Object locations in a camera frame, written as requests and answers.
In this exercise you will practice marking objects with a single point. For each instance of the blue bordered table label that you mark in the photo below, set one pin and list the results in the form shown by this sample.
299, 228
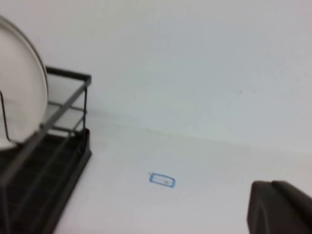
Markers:
158, 180

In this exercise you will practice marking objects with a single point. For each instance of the grey ceramic plate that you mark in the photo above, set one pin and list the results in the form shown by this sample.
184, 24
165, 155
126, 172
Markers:
35, 50

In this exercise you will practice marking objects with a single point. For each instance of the white ceramic plate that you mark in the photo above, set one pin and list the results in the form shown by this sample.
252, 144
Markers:
22, 85

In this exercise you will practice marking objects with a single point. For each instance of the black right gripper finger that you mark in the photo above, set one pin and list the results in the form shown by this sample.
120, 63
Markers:
280, 209

